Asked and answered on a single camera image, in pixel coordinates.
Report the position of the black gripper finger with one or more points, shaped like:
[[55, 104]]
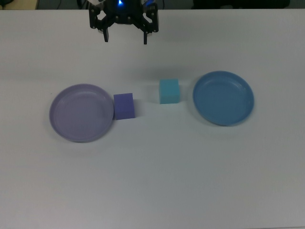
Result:
[[95, 22], [151, 23]]

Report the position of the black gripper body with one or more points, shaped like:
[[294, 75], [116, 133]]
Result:
[[124, 14]]

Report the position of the cyan foam cube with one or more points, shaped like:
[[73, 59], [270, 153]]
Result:
[[169, 91]]

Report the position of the purple foam cube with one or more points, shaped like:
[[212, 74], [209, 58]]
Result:
[[124, 107]]

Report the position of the brown wooden panel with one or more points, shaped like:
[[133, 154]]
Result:
[[23, 4]]

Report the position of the purple plastic plate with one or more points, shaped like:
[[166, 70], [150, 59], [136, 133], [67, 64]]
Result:
[[81, 114]]

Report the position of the blue plastic plate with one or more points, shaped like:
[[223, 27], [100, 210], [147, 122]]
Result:
[[224, 99]]

